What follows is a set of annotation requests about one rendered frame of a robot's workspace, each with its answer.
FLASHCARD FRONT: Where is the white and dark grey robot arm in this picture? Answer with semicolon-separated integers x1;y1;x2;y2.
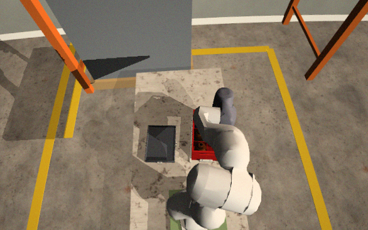
166;87;261;230

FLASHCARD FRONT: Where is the red plastic crate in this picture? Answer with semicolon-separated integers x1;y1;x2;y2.
192;121;217;161

